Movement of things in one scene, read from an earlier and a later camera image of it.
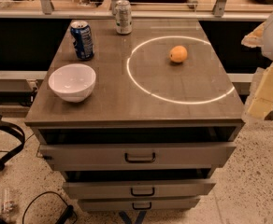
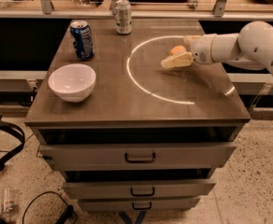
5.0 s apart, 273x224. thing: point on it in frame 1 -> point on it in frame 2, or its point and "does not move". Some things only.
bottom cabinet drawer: [135, 204] does not move
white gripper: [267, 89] -> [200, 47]
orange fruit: [178, 53] does not move
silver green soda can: [122, 17] does not move
